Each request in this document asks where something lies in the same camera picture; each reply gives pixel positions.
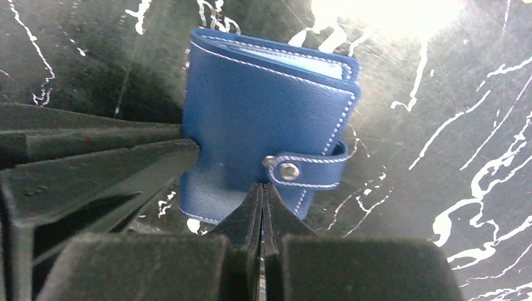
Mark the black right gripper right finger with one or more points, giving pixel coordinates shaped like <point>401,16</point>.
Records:
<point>301,265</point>

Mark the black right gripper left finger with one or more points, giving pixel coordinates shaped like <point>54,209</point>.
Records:
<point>220,265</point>

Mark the navy blue card holder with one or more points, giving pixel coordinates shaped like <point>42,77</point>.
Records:
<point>263,112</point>

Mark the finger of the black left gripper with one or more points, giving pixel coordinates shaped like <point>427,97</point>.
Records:
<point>47,203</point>
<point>31,133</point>

